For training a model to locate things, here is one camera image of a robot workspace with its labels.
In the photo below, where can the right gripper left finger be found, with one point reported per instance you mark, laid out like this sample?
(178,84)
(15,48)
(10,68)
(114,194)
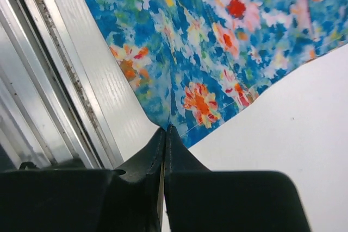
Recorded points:
(71,198)

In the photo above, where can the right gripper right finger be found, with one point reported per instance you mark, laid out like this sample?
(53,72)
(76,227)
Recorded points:
(199,199)

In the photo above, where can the blue floral skirt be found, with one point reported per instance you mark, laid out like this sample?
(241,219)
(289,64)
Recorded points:
(195,64)

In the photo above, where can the aluminium mounting rail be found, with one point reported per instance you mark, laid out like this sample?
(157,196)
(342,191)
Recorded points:
(63,95)

